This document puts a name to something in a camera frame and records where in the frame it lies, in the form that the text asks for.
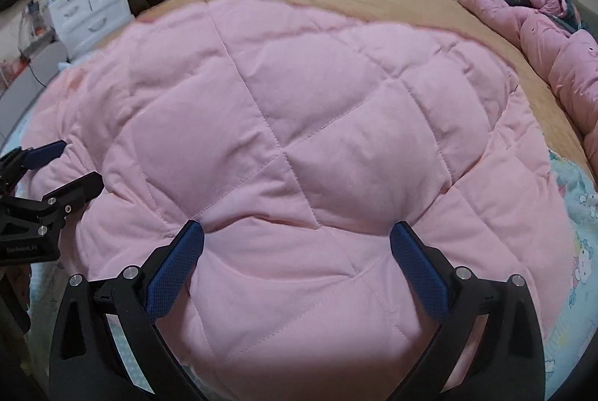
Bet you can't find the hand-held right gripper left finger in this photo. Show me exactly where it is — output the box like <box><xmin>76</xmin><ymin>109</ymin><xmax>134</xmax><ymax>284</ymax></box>
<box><xmin>48</xmin><ymin>220</ymin><xmax>220</xmax><ymax>401</ymax></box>

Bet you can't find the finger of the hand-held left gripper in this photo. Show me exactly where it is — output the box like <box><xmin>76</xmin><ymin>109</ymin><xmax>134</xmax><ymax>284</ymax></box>
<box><xmin>0</xmin><ymin>141</ymin><xmax>67</xmax><ymax>192</ymax></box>
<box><xmin>43</xmin><ymin>170</ymin><xmax>105</xmax><ymax>227</ymax></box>

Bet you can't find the pink puffy jacket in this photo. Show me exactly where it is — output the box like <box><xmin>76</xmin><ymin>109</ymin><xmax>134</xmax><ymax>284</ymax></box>
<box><xmin>457</xmin><ymin>0</ymin><xmax>598</xmax><ymax>149</ymax></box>

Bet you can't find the black cable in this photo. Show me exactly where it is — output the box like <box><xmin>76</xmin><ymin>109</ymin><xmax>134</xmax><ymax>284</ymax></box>
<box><xmin>19</xmin><ymin>48</ymin><xmax>50</xmax><ymax>91</ymax></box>

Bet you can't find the dark teal garment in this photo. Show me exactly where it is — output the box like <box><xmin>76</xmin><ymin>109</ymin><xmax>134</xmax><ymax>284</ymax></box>
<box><xmin>503</xmin><ymin>0</ymin><xmax>590</xmax><ymax>33</ymax></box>

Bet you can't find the white drawer cabinet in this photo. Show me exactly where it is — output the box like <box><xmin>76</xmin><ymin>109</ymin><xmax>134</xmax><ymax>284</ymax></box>
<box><xmin>48</xmin><ymin>0</ymin><xmax>130</xmax><ymax>56</ymax></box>

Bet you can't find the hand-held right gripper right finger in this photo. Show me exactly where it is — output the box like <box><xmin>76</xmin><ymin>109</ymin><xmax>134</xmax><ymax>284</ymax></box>
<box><xmin>374</xmin><ymin>220</ymin><xmax>548</xmax><ymax>401</ymax></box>

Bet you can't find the pink quilt with blue printed side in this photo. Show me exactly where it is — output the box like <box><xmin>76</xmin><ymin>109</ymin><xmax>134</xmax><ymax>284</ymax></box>
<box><xmin>0</xmin><ymin>0</ymin><xmax>598</xmax><ymax>401</ymax></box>

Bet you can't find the grey desk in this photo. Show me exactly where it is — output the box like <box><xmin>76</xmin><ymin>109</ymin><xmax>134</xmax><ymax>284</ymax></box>
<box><xmin>0</xmin><ymin>39</ymin><xmax>68</xmax><ymax>142</ymax></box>

